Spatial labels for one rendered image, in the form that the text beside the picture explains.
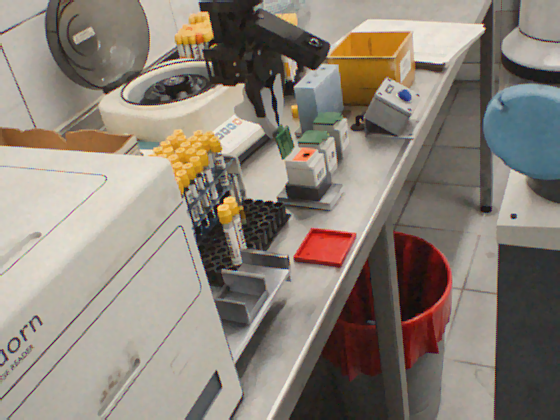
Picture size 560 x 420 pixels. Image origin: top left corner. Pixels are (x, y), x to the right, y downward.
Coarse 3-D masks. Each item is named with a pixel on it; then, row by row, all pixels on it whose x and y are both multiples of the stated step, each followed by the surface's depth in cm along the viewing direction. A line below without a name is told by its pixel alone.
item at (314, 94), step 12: (312, 72) 114; (324, 72) 113; (336, 72) 115; (300, 84) 111; (312, 84) 110; (324, 84) 112; (336, 84) 116; (300, 96) 111; (312, 96) 110; (324, 96) 112; (336, 96) 116; (300, 108) 112; (312, 108) 111; (324, 108) 113; (336, 108) 117; (300, 120) 114; (312, 120) 112; (300, 132) 116
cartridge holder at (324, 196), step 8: (328, 176) 97; (288, 184) 96; (320, 184) 95; (328, 184) 97; (336, 184) 98; (280, 192) 99; (288, 192) 97; (296, 192) 96; (304, 192) 95; (312, 192) 95; (320, 192) 95; (328, 192) 96; (336, 192) 96; (280, 200) 98; (288, 200) 97; (296, 200) 97; (304, 200) 96; (312, 200) 95; (320, 200) 95; (328, 200) 95; (336, 200) 96; (320, 208) 95; (328, 208) 95
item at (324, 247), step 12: (312, 228) 90; (312, 240) 89; (324, 240) 89; (336, 240) 88; (348, 240) 88; (300, 252) 87; (312, 252) 87; (324, 252) 86; (336, 252) 86; (348, 252) 86; (324, 264) 84; (336, 264) 83
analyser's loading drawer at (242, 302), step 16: (256, 256) 79; (272, 256) 78; (224, 272) 75; (240, 272) 75; (256, 272) 79; (272, 272) 79; (288, 272) 78; (224, 288) 76; (240, 288) 76; (256, 288) 75; (272, 288) 76; (224, 304) 71; (240, 304) 70; (256, 304) 73; (224, 320) 73; (240, 320) 72; (256, 320) 72; (240, 336) 70; (240, 352) 69
